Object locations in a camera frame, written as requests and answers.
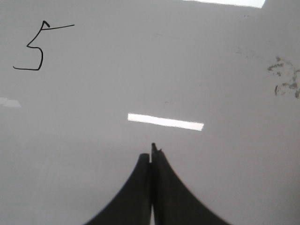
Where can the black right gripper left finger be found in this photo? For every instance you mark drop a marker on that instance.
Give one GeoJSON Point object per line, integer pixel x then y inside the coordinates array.
{"type": "Point", "coordinates": [132, 204]}

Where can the white whiteboard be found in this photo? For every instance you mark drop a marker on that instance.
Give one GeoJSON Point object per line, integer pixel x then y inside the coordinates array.
{"type": "Point", "coordinates": [86, 86]}

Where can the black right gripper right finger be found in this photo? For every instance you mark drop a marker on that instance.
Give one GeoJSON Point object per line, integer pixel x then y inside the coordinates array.
{"type": "Point", "coordinates": [172, 201]}

